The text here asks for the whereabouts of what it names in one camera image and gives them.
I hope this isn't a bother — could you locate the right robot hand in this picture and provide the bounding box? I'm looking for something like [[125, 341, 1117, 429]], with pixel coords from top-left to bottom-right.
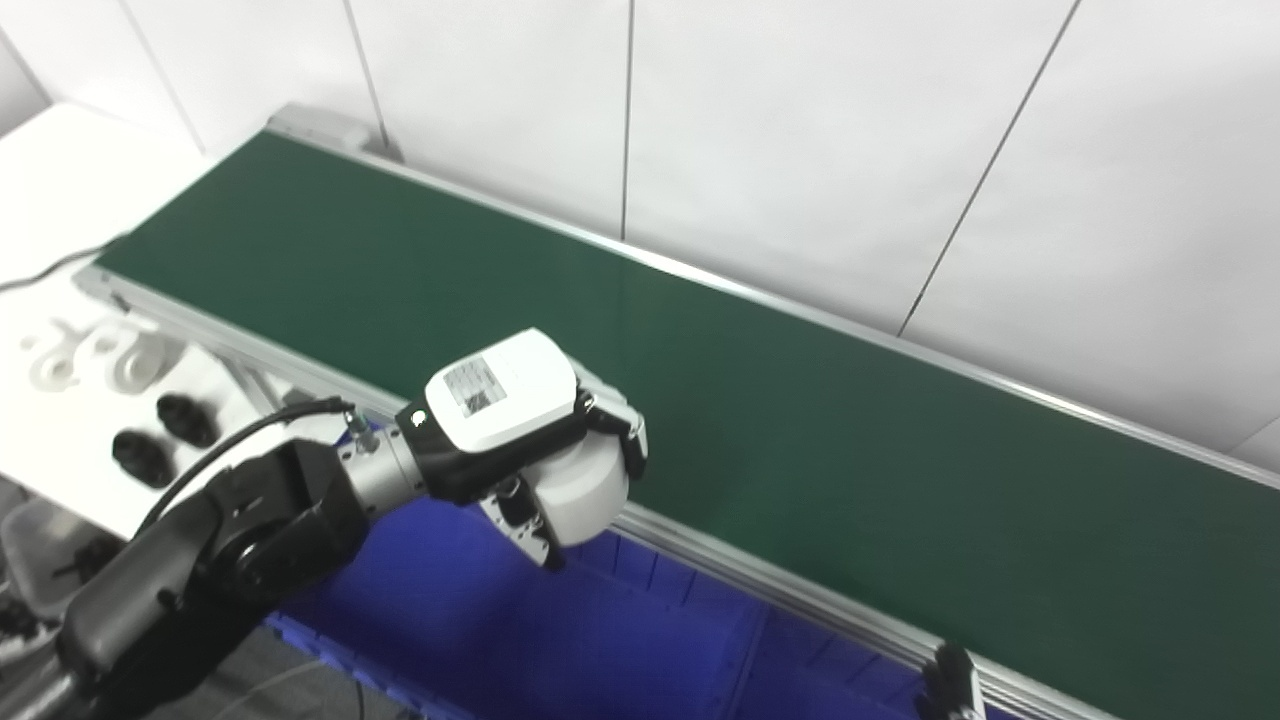
[[915, 640, 988, 720]]

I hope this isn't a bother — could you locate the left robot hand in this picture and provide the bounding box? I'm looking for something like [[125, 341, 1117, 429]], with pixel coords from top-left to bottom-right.
[[396, 328, 649, 571]]

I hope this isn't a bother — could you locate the white cylindrical plastic part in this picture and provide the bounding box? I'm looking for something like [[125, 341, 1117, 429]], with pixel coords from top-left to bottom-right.
[[85, 318, 187, 397], [528, 380, 633, 549]]

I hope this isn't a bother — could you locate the blue plastic bin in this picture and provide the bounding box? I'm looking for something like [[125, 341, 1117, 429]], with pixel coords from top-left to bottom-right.
[[265, 495, 771, 720], [730, 610, 1001, 720]]

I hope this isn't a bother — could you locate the green conveyor belt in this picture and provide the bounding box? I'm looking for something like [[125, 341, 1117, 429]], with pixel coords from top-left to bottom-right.
[[75, 100, 1280, 720], [97, 130, 1280, 720]]

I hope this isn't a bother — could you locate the black plastic part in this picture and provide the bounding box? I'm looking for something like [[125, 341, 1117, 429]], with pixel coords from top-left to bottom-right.
[[156, 392, 222, 450], [111, 429, 180, 490], [52, 535, 128, 588]]

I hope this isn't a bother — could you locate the clear plastic container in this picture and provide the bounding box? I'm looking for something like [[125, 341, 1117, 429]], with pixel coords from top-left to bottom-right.
[[0, 497, 133, 651]]

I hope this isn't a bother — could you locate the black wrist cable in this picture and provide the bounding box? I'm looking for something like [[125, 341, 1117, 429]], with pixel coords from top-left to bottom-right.
[[135, 396, 358, 531]]

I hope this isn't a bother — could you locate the white ring-shaped part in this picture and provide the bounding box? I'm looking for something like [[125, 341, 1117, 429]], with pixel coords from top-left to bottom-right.
[[28, 318, 86, 393]]

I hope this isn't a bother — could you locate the black table cable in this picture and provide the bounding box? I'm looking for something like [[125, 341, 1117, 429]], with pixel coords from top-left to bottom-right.
[[0, 235, 128, 294]]

